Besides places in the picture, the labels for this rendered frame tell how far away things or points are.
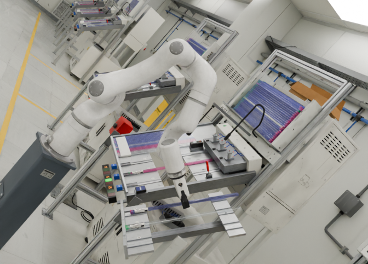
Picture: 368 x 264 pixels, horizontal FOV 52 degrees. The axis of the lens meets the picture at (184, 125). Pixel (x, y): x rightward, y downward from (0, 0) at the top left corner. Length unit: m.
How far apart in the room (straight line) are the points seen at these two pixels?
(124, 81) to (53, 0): 8.83
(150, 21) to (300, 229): 4.21
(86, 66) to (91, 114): 4.77
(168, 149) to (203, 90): 0.29
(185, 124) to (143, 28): 4.98
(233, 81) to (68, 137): 2.06
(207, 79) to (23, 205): 1.03
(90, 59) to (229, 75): 3.47
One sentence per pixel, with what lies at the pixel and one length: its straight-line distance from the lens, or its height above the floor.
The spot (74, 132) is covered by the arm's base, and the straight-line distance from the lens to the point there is 1.77.
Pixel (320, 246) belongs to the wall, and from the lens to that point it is 3.52.
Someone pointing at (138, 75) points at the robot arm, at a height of 1.22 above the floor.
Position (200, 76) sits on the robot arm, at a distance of 1.60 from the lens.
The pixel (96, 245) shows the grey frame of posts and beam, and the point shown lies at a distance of 2.04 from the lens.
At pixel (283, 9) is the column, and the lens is 5.57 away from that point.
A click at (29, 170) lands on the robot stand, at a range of 1.82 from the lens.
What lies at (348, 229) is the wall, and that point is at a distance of 3.46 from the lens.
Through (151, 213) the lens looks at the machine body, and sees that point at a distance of 2.28.
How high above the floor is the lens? 1.39
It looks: 7 degrees down
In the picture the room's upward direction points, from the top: 42 degrees clockwise
